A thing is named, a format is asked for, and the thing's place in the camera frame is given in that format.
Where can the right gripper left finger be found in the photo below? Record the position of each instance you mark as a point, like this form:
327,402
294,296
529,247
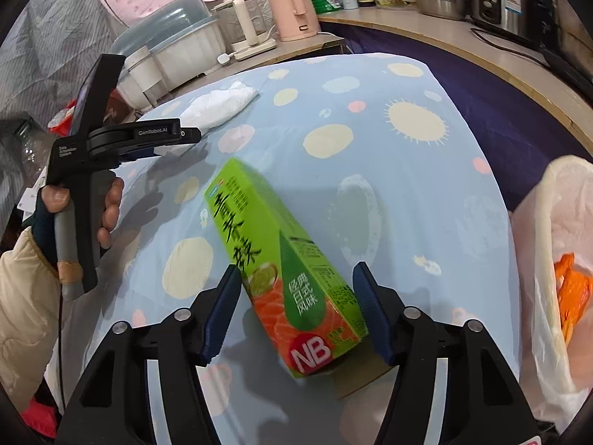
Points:
111,402

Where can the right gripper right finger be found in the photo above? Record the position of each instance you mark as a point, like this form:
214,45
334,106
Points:
484,403

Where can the white tissue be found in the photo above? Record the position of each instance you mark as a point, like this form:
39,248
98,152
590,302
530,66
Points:
209,110

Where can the orange plastic bag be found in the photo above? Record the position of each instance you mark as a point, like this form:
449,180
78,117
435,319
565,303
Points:
574,290

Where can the green wasabi box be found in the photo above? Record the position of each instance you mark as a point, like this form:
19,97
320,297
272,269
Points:
307,309

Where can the white lined trash bin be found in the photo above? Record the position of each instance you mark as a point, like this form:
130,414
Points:
554,220

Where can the person's left hand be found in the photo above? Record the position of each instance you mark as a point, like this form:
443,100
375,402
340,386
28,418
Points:
55,200

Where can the red plastic basin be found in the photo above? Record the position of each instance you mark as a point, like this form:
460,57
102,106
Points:
61,124

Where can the white dish storage box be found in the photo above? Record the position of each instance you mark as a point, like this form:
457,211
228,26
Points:
183,37

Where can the beige jacket sleeve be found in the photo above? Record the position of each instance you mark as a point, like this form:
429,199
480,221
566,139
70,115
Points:
29,296

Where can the white glass kettle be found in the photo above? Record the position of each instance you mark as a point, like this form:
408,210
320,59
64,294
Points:
244,28

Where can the pink electric kettle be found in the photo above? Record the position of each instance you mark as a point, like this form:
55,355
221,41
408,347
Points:
294,19

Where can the blue polka dot tablecloth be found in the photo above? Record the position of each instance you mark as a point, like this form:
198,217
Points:
372,158

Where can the black induction cooker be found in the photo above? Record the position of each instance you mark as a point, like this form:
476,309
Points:
568,73

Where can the small steel pot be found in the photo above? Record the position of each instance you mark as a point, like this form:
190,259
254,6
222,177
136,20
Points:
447,9

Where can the silver rice cooker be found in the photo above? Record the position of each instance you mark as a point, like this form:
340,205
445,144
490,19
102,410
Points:
529,21

